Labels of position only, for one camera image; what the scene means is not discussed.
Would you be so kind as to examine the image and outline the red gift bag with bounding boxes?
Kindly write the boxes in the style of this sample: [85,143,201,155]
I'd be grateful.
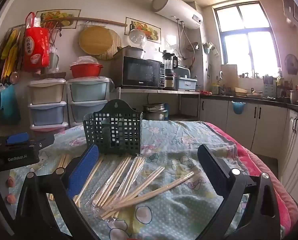
[24,12,50,72]

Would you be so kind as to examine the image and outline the grey-blue dish box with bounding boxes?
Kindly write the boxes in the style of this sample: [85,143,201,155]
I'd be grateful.
[175,76,197,92]

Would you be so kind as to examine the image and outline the drawer tower with teal drawer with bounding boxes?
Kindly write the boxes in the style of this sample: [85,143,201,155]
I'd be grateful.
[67,77,110,128]

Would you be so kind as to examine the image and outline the black microwave oven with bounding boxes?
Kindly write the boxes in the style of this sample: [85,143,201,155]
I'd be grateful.
[121,56,166,89]

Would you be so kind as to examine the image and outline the blue cutlery holder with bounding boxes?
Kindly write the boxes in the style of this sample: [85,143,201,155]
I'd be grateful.
[263,76,277,97]

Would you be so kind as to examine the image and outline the blue hanging bag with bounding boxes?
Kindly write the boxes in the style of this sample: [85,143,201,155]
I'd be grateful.
[0,84,20,124]

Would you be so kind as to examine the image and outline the yellow hanging cloths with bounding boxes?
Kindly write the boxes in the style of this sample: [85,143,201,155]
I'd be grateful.
[0,29,22,78]

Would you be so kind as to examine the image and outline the pale cutting board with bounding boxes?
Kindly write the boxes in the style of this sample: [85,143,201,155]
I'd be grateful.
[220,64,238,80]

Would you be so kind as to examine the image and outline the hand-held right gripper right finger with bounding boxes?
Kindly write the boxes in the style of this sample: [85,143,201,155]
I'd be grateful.
[198,144,281,240]

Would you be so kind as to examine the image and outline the clear plastic dome lid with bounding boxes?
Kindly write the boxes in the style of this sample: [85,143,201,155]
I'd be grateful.
[129,29,147,49]

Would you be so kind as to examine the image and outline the green plastic utensil basket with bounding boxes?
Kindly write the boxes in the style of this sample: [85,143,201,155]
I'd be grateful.
[83,99,143,155]

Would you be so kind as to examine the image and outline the steel pot with lid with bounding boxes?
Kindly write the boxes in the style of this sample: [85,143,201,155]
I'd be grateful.
[125,46,145,59]

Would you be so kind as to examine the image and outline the group of wooden chopsticks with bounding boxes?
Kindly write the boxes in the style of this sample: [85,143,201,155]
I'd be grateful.
[48,153,196,222]

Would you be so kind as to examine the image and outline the kitchen window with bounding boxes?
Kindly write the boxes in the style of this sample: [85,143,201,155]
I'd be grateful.
[213,2,282,72]

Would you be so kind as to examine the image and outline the black blender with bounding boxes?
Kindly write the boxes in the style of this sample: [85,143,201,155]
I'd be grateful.
[163,52,179,90]

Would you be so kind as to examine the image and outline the red plastic basin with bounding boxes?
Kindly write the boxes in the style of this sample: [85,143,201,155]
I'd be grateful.
[70,64,104,79]

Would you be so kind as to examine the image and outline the metal kitchen shelf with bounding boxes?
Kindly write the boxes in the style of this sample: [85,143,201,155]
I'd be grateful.
[119,88,201,120]

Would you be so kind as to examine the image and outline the large steel cooking pot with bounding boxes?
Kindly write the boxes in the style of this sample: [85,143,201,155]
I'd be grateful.
[142,103,168,121]

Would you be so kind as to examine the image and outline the clear plastic lids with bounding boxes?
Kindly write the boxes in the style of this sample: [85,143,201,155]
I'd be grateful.
[76,56,99,65]

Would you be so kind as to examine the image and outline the blue hanging bin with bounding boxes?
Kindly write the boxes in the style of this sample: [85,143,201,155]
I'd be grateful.
[231,101,245,115]

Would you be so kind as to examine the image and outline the cartoon cat printed cloth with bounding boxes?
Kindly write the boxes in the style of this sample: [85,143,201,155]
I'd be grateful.
[9,120,249,240]

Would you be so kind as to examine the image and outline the round bamboo tray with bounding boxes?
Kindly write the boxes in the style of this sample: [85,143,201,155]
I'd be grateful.
[79,26,114,55]
[99,29,122,60]

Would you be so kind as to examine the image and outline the fruit wall poster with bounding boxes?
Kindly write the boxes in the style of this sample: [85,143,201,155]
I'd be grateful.
[36,10,81,29]
[124,17,162,43]

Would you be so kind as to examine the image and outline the white kitchen cabinets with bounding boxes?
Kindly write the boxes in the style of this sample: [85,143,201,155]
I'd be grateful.
[199,97,298,205]

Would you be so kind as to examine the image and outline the red blanket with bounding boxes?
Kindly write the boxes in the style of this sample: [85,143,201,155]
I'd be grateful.
[204,121,298,230]

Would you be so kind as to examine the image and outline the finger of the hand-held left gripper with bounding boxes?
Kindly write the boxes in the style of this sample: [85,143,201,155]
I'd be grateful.
[6,132,30,145]
[29,133,56,153]

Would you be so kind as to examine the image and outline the wooden rolling pin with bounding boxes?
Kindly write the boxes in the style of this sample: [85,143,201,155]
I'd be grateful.
[75,17,127,27]

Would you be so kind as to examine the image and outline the white water heater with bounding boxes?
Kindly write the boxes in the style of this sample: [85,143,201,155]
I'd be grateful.
[152,0,204,30]

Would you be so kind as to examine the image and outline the drawer tower with cream drawer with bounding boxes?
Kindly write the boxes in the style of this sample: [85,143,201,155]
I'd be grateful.
[27,78,69,132]

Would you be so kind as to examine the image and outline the round wall fan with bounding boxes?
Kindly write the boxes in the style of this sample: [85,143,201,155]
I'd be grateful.
[285,54,298,75]

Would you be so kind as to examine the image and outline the black kitchen countertop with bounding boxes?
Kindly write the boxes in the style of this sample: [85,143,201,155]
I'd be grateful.
[200,92,298,117]

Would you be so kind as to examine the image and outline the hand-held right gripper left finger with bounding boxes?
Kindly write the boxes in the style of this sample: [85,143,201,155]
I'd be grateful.
[15,144,100,240]

